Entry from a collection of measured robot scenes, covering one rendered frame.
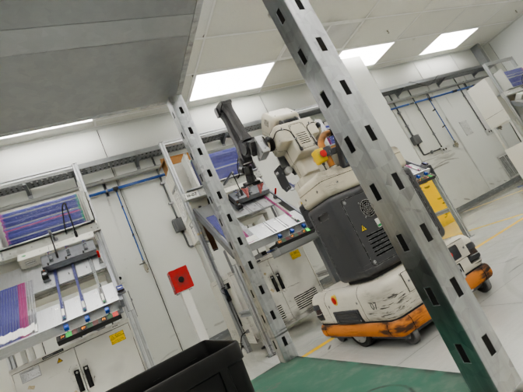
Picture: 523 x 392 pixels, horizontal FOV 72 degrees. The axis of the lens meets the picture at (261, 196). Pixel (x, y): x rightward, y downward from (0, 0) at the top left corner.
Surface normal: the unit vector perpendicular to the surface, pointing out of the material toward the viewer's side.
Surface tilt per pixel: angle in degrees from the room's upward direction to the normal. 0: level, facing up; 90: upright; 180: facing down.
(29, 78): 180
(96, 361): 90
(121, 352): 90
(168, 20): 180
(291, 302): 90
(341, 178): 90
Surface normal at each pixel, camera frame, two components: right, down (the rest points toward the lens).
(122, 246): 0.33, -0.34
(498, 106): -0.84, 0.30
